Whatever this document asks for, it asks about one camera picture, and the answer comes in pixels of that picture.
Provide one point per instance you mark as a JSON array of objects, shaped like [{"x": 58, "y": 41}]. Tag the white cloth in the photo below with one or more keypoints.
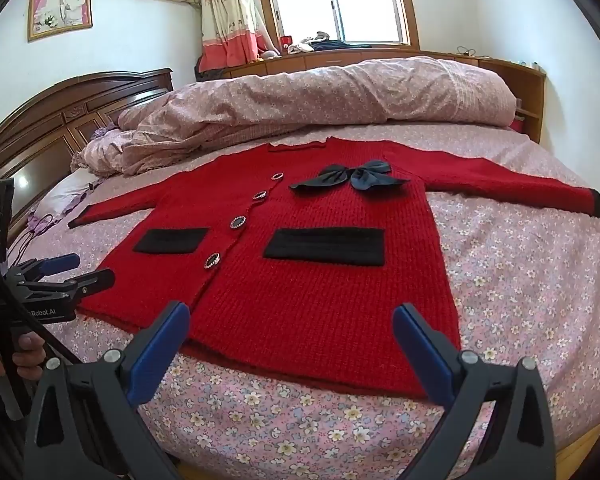
[{"x": 300, "y": 47}]

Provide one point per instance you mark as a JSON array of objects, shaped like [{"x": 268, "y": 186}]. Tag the small red box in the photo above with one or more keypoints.
[{"x": 286, "y": 44}]

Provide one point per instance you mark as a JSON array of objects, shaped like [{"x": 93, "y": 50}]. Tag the pink patterned quilt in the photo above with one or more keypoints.
[{"x": 305, "y": 95}]

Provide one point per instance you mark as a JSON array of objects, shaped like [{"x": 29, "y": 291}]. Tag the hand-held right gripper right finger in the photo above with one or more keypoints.
[{"x": 420, "y": 350}]

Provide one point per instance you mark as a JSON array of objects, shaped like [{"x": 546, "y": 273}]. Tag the person's left hand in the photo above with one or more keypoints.
[{"x": 30, "y": 357}]

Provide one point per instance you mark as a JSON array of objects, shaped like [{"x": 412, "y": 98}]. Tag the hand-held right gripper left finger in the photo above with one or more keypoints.
[{"x": 155, "y": 360}]

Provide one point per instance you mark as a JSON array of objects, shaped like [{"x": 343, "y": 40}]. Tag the dark wooden headboard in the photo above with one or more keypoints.
[{"x": 45, "y": 120}]

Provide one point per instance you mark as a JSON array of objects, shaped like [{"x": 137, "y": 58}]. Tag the wooden framed window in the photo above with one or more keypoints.
[{"x": 360, "y": 0}]

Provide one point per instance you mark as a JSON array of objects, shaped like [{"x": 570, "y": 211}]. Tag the dark cloth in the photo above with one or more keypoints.
[{"x": 345, "y": 45}]

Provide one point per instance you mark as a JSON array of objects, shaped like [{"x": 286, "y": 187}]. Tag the red knit cardigan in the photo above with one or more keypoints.
[{"x": 330, "y": 300}]

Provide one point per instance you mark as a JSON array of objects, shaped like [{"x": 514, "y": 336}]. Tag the cream and red curtain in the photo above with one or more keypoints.
[{"x": 227, "y": 20}]

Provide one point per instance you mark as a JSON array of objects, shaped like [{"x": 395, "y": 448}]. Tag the framed wedding photo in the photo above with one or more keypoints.
[{"x": 60, "y": 5}]

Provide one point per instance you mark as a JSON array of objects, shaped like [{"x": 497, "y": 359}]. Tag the pink floral bed sheet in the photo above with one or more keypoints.
[{"x": 505, "y": 285}]

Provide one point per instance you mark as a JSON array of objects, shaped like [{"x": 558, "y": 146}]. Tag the purple and white pillow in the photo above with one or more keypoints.
[{"x": 60, "y": 200}]

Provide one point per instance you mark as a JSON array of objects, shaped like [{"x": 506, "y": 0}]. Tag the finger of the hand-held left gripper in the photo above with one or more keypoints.
[
  {"x": 60, "y": 262},
  {"x": 97, "y": 280}
]

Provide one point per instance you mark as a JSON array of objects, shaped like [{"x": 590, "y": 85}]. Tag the black fabric bow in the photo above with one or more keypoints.
[{"x": 330, "y": 177}]

